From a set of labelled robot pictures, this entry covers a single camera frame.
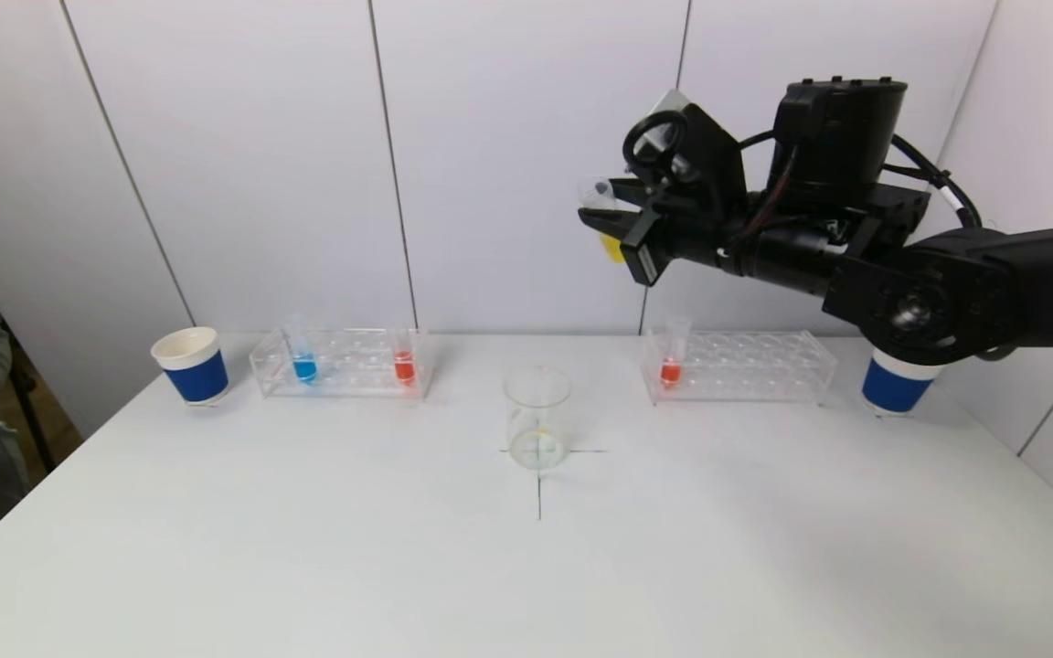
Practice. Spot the clear acrylic test tube rack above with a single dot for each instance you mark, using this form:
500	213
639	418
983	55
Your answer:
746	376
353	375

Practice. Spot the clear glass beaker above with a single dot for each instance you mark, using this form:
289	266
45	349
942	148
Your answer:
537	429

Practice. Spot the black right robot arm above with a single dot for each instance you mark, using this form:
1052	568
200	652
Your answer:
1020	283

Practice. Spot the test tube with yellow pigment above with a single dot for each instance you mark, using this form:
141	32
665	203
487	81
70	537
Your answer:
613	249

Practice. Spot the blue paper cup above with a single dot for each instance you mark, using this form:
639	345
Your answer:
197	376
892	388

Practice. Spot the test tube with blue pigment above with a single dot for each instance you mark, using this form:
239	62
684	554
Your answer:
305	369

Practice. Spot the black stand leg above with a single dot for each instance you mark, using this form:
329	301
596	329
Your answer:
33	416

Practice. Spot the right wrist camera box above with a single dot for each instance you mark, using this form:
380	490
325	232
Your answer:
714	155

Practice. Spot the test tube with red pigment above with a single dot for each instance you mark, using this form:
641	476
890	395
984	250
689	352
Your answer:
669	373
404	368

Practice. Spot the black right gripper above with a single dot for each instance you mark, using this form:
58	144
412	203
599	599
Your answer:
643	245

